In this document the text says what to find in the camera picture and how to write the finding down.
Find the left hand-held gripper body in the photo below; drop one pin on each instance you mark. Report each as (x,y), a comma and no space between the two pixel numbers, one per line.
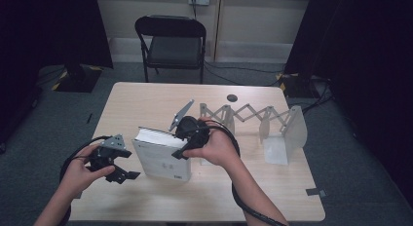
(112,143)

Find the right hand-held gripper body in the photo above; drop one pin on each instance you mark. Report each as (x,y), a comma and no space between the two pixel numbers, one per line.
(193,131)

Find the white book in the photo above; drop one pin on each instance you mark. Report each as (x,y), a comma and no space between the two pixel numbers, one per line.
(159,161)

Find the grey expandable book rack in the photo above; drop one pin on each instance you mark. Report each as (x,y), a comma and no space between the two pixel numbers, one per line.
(285,135)

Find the person's right hand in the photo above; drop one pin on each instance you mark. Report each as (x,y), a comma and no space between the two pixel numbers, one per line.
(220,148)

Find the person's left hand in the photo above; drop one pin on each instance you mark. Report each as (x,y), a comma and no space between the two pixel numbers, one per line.
(78,174)

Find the dark round table grommet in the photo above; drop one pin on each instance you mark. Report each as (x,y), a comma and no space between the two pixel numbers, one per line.
(232,97)

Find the black stand base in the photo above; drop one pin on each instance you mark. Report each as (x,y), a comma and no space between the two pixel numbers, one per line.
(78,79)
(293,84)

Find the black folding chair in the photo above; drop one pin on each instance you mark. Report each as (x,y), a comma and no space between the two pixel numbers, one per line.
(173,50)

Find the black curtain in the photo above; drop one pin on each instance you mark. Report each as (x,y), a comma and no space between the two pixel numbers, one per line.
(363,57)
(48,31)

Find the grey tape strip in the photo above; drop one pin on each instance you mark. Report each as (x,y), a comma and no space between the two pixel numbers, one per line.
(315,192)

